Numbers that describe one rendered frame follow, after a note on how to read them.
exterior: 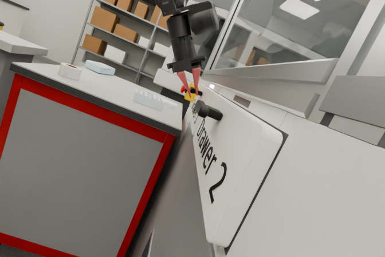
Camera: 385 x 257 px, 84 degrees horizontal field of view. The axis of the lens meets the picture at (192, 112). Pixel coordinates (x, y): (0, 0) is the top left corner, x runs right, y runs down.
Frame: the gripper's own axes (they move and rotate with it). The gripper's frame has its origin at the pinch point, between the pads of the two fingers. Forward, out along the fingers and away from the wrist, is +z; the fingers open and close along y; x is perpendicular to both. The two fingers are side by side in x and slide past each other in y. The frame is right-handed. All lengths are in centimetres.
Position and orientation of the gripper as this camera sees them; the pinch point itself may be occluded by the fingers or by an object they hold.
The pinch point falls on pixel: (193, 93)
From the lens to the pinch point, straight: 58.5
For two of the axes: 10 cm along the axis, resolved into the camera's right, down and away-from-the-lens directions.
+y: 9.8, -2.2, 0.1
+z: 2.1, 9.5, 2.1
